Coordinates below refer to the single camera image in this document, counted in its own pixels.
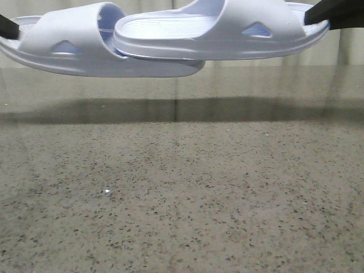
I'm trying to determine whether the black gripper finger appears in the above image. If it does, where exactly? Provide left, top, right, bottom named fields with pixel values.
left=0, top=15, right=19, bottom=40
left=304, top=0, right=363, bottom=30

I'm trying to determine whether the light blue slipper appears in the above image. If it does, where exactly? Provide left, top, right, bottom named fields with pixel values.
left=1, top=2, right=205, bottom=78
left=114, top=1, right=329, bottom=60

